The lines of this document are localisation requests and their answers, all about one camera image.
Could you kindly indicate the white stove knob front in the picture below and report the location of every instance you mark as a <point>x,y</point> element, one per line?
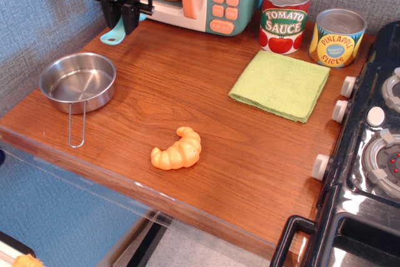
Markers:
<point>320,166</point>

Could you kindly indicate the black oven door handle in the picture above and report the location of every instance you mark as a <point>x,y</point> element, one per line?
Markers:
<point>294,224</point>

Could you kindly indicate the white stove knob rear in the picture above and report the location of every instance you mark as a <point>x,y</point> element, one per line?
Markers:
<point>348,86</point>

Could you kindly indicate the white stove knob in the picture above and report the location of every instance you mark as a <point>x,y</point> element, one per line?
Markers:
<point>320,166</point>
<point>339,110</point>
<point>348,86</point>

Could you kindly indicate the white stove knob middle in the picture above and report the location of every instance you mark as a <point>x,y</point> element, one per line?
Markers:
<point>339,110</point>

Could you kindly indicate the green folded cloth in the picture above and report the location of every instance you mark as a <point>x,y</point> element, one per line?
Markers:
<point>281,85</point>

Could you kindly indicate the teal dish brush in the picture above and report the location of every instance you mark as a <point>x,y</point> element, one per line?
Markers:
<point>116,35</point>

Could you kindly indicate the orange plastic croissant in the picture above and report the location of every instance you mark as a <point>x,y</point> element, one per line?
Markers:
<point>182,154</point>

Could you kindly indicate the pineapple slices can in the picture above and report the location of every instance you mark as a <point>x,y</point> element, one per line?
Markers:
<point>337,37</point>

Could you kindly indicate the steel pan with handle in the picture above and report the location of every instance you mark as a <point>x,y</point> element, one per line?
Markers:
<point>79,84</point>

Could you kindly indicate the orange object at corner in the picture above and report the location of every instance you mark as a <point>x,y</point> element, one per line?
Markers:
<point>27,260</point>

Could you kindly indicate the black toy stove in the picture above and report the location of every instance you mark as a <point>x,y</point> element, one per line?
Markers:
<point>358,206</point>

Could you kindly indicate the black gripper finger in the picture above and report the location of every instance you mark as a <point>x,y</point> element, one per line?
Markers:
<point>112,12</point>
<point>130,15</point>

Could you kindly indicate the tomato sauce can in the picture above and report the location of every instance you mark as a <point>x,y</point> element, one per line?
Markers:
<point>282,25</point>

